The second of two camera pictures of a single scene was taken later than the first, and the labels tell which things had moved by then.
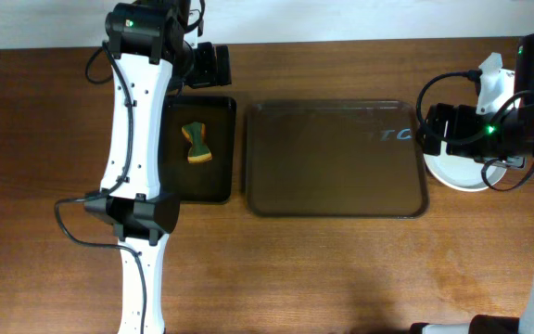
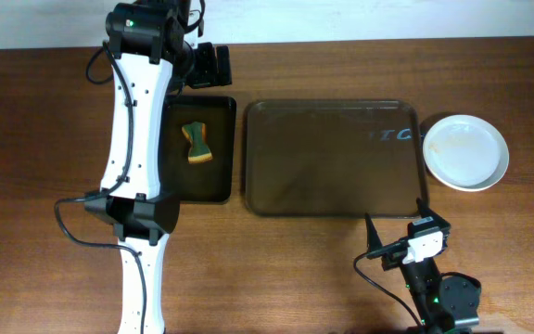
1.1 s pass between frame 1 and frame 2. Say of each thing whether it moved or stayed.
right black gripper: moved
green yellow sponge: stayed
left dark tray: stayed
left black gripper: stayed
